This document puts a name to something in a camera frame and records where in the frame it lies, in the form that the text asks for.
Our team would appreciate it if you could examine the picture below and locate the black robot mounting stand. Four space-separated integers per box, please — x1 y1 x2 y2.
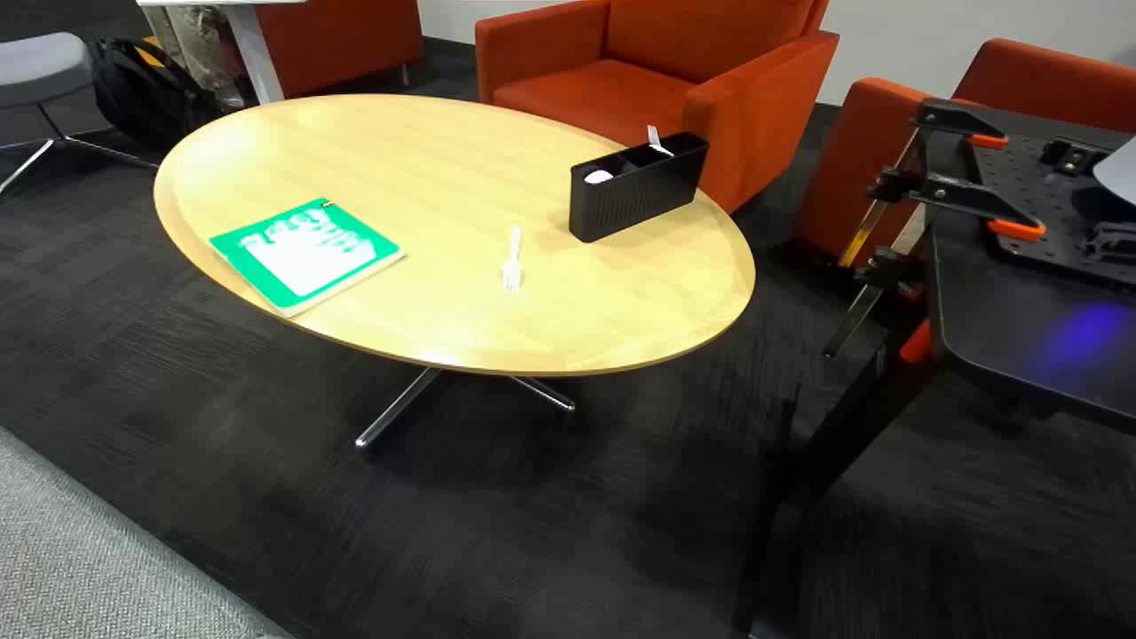
739 104 1136 639

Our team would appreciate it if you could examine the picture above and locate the green and white booklet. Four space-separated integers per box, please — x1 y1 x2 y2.
210 200 405 312

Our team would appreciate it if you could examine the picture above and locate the orange armchair back left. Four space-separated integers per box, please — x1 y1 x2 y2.
255 0 423 96

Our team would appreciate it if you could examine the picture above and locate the orange black clamp lower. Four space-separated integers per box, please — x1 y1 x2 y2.
818 167 1051 363

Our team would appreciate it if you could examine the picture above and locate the white table leg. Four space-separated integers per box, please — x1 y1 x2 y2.
134 0 305 104

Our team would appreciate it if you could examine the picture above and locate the orange black clamp upper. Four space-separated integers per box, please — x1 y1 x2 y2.
834 96 1010 273

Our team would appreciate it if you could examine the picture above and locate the orange armchair right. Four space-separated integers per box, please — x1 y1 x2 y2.
788 35 1136 267

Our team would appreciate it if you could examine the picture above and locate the orange armchair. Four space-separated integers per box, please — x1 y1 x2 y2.
474 0 836 213
255 0 423 96
788 35 1136 267

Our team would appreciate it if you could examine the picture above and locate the oval wooden table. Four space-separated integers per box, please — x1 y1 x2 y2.
151 93 757 403

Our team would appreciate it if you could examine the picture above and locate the grey chair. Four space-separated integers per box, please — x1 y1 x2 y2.
0 32 149 193

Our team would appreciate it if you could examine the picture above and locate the orange black clamp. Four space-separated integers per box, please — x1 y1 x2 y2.
818 167 1051 363
834 96 1010 273

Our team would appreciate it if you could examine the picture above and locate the white round object in holder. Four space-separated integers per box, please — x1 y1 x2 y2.
581 171 614 184

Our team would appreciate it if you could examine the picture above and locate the black backpack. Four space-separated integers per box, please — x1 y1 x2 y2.
92 39 220 149

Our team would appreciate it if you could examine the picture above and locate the orange armchair centre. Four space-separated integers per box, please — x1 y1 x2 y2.
474 0 836 213

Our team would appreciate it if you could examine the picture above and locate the black slotted cutlery holder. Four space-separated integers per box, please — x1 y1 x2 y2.
566 130 707 240

